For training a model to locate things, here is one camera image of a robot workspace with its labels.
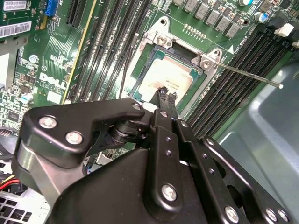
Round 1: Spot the metal locking lever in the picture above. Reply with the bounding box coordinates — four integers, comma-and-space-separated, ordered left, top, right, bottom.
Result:
118, 32, 140, 98
211, 62, 285, 90

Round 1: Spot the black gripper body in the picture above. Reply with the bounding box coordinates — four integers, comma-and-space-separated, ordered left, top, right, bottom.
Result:
48, 148, 212, 224

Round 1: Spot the silver CPU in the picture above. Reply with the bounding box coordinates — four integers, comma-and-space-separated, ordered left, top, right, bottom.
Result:
129, 51, 203, 112

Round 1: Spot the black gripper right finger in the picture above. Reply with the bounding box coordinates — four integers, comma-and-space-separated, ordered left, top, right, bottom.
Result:
169, 92, 295, 224

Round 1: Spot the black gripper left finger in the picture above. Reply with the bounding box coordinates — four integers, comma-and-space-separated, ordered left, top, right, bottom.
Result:
11, 87, 185, 217

